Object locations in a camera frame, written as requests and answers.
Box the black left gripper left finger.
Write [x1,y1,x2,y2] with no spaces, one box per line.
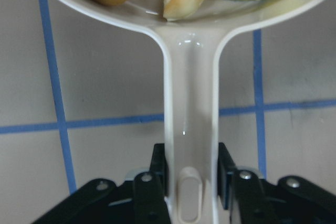
[133,143,170,223]

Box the beige dustpan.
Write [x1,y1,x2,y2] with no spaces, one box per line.
[59,0,323,223]

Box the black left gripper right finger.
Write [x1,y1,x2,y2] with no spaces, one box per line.
[217,143,265,223]

